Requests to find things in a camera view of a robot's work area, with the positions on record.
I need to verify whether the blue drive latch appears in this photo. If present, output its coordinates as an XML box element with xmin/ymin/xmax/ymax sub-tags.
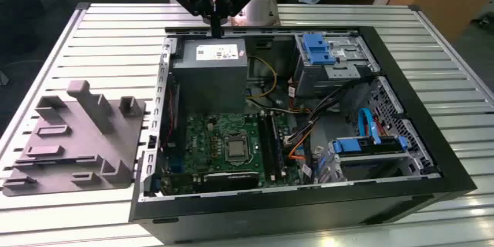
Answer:
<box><xmin>303</xmin><ymin>34</ymin><xmax>337</xmax><ymax>66</ymax></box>

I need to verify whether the black graphics card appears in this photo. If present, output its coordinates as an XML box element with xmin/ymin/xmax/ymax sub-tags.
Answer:
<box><xmin>161</xmin><ymin>171</ymin><xmax>261</xmax><ymax>195</ymax></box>

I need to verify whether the black PC case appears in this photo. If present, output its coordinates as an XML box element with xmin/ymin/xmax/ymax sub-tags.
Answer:
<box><xmin>129</xmin><ymin>25</ymin><xmax>478</xmax><ymax>245</ymax></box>

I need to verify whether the green motherboard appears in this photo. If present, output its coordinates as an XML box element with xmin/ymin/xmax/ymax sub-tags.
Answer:
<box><xmin>166</xmin><ymin>110</ymin><xmax>306</xmax><ymax>190</ymax></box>

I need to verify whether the yellow wire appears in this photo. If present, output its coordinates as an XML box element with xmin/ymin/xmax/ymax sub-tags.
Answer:
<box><xmin>246</xmin><ymin>56</ymin><xmax>278</xmax><ymax>99</ymax></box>

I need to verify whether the black RAM slot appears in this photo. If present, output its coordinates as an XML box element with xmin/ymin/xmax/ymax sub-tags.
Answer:
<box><xmin>258</xmin><ymin>110</ymin><xmax>275</xmax><ymax>181</ymax></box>

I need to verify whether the silver disk bay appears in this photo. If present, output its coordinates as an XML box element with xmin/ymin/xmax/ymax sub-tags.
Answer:
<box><xmin>327</xmin><ymin>139</ymin><xmax>424</xmax><ymax>183</ymax></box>

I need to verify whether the black wire bundle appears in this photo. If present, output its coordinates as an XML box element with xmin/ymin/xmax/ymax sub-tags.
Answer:
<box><xmin>287</xmin><ymin>78</ymin><xmax>373</xmax><ymax>143</ymax></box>

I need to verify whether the silver CPU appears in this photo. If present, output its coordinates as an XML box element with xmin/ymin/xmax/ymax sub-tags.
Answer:
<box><xmin>226</xmin><ymin>139</ymin><xmax>249</xmax><ymax>158</ymax></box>

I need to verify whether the grey power supply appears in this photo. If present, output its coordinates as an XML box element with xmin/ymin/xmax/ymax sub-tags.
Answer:
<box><xmin>171</xmin><ymin>38</ymin><xmax>249</xmax><ymax>114</ymax></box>

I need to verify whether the black chair base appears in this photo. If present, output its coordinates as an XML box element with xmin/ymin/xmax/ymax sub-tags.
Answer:
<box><xmin>469</xmin><ymin>9</ymin><xmax>494</xmax><ymax>31</ymax></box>

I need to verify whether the grey parts rack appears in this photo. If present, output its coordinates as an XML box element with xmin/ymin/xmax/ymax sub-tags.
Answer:
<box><xmin>2</xmin><ymin>80</ymin><xmax>150</xmax><ymax>197</ymax></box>

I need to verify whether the hard disk in blue carrier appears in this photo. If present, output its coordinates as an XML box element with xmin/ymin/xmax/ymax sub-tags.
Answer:
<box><xmin>330</xmin><ymin>136</ymin><xmax>409</xmax><ymax>157</ymax></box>

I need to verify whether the black CPU socket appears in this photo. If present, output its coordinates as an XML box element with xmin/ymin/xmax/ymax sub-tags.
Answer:
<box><xmin>222</xmin><ymin>134</ymin><xmax>254</xmax><ymax>164</ymax></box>

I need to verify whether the orange wire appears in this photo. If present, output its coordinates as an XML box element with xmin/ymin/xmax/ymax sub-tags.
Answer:
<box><xmin>289</xmin><ymin>139</ymin><xmax>309</xmax><ymax>161</ymax></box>

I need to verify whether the blue data wire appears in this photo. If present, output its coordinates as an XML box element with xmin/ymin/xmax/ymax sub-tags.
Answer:
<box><xmin>358</xmin><ymin>108</ymin><xmax>384</xmax><ymax>145</ymax></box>

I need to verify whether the silver drive cage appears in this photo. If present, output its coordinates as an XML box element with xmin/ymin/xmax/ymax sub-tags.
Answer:
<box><xmin>295</xmin><ymin>34</ymin><xmax>382</xmax><ymax>97</ymax></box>

